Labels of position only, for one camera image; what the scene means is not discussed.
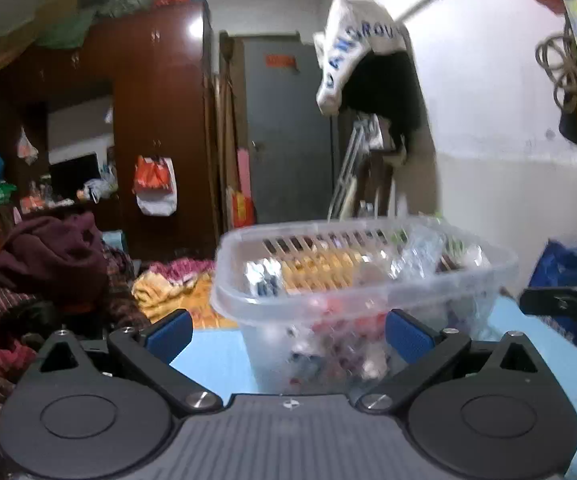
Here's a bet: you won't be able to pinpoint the brown wooden wardrobe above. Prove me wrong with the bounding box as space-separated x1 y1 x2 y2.
0 0 220 262

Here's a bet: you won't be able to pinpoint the clear crumpled plastic bag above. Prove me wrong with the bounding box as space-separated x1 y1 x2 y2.
391 224 494 282

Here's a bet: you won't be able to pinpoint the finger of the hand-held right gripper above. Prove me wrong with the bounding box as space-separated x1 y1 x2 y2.
519 284 577 317

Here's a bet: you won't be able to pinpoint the maroon cloth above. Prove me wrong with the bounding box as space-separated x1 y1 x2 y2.
0 211 110 307

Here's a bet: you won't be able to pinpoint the blue woven bag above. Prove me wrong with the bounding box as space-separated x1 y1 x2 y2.
527 240 577 352

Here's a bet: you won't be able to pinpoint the yellow blister pack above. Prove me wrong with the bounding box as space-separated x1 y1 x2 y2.
281 249 370 292

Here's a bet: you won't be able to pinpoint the yellow blanket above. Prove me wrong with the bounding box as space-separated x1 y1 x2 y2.
132 259 240 332

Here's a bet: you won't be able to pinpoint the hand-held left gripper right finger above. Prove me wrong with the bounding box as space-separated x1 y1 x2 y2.
355 309 559 416

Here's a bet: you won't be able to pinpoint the pink board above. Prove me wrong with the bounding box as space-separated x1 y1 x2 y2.
236 148 254 202

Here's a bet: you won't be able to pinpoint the white lettered cloth bag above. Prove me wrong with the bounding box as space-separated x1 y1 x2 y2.
313 0 410 117

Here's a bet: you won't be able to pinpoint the silver foil medicine packet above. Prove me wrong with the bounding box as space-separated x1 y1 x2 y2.
245 259 285 297

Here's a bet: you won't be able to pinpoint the black television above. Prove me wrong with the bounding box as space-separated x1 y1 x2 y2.
48 153 100 202

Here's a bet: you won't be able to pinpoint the grey door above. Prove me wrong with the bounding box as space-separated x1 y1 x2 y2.
242 36 340 227

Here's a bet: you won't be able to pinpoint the orange white plastic bag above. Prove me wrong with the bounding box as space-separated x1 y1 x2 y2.
133 155 178 217

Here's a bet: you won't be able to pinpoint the metal folding rack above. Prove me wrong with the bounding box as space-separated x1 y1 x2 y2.
327 113 385 222

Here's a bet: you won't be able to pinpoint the bundle of coiled cables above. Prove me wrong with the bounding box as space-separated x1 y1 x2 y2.
535 0 577 117

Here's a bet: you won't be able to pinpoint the red yellow box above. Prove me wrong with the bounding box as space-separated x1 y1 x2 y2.
230 187 256 229

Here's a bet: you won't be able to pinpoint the small white red bag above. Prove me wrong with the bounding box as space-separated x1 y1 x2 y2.
16 127 40 166

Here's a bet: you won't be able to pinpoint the wooden planks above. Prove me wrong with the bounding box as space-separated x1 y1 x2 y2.
217 31 248 234

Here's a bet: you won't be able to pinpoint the clear plastic container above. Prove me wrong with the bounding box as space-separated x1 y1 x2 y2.
210 215 520 397

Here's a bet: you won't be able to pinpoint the green cloth bundle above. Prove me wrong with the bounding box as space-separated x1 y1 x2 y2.
36 0 155 52

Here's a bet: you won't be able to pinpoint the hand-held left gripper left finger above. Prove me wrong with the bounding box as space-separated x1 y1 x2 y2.
13 309 222 417

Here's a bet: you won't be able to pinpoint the black hanging garment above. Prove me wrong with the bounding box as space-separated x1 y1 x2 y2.
341 50 427 169

